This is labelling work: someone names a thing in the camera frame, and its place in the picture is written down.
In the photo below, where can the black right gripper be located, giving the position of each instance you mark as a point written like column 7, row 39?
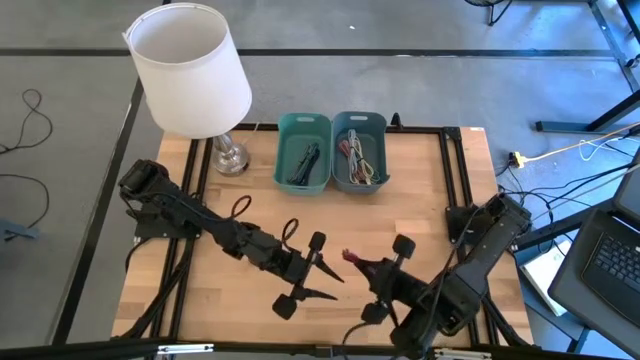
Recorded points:
column 392, row 285

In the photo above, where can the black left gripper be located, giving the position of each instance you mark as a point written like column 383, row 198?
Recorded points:
column 287, row 265

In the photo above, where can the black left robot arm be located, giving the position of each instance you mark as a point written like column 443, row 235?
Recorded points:
column 190, row 210

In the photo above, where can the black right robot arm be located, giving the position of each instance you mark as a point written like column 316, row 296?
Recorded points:
column 480, row 260

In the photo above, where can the blue-grey plastic bin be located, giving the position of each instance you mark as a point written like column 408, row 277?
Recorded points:
column 372, row 130

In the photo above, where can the teal plastic bin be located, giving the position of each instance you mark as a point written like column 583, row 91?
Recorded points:
column 300, row 125

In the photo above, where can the silver lamp base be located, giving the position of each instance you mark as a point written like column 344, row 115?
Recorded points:
column 230, row 156

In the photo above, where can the white book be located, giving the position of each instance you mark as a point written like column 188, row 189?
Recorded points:
column 542, row 272

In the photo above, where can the black open laptop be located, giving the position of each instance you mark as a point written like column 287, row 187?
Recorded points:
column 600, row 280

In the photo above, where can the white lamp shade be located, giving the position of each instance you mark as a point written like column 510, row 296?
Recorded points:
column 190, row 85

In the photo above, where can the black crossbar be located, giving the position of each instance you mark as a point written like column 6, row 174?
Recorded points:
column 75, row 350

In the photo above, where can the dark laptop screen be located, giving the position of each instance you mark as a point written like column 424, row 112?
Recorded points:
column 630, row 195

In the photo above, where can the blue floor object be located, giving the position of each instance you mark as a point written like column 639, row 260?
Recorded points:
column 15, row 231

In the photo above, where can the silver bracket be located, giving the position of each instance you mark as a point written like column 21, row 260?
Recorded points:
column 185, row 349
column 462, row 354

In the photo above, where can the black aluminium table frame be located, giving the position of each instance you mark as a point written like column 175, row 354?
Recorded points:
column 425, row 129

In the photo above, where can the small black bracket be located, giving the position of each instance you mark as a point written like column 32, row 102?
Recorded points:
column 396, row 120

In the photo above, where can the black desk frame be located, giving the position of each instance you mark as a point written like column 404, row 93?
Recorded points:
column 565, row 125

